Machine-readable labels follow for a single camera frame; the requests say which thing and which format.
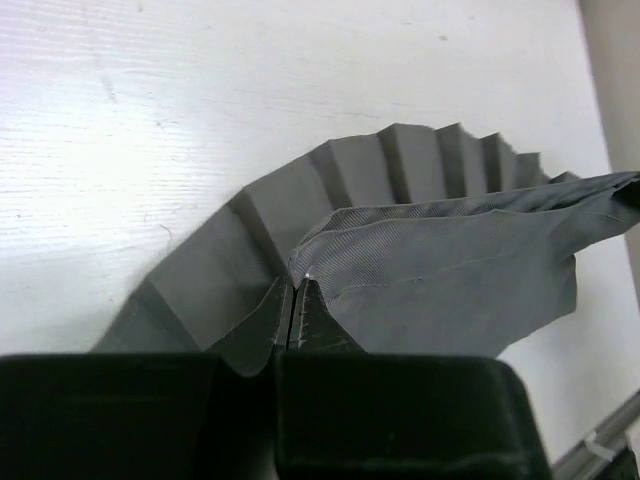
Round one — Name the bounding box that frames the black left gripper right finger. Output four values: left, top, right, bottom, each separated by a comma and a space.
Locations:
290, 279, 364, 353

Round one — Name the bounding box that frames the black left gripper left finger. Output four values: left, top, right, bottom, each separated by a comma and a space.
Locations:
206, 276, 291, 377

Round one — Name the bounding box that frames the grey pleated skirt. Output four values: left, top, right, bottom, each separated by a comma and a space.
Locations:
96, 124, 639, 357

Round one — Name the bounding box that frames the aluminium table edge rail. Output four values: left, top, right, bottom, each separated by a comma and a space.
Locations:
552, 392, 640, 480

